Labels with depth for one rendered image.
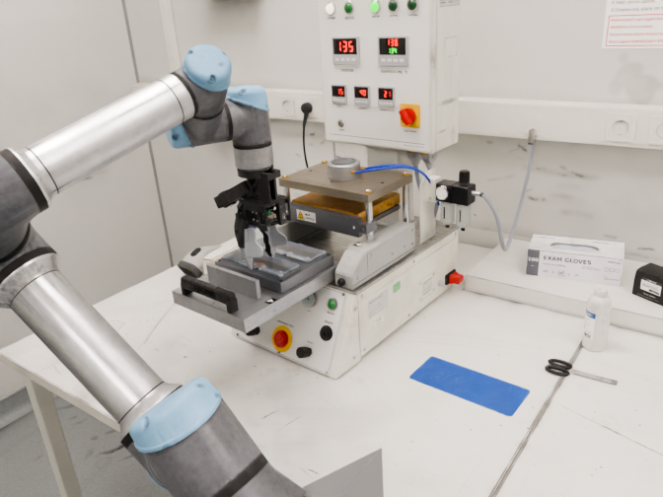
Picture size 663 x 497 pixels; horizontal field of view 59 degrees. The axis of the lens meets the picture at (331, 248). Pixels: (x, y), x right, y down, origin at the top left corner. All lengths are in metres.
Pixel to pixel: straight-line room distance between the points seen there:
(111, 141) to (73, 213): 1.81
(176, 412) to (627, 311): 1.10
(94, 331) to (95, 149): 0.26
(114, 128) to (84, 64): 1.80
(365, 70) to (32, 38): 1.49
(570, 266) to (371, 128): 0.62
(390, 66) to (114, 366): 0.92
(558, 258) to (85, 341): 1.16
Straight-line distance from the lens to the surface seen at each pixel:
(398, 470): 1.09
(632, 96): 1.72
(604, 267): 1.63
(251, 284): 1.17
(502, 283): 1.60
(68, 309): 0.94
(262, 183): 1.14
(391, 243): 1.34
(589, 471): 1.14
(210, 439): 0.75
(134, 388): 0.91
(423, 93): 1.41
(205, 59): 0.98
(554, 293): 1.57
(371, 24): 1.47
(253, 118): 1.12
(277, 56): 2.23
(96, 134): 0.91
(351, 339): 1.29
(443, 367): 1.34
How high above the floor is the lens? 1.51
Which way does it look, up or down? 23 degrees down
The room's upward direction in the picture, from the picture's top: 4 degrees counter-clockwise
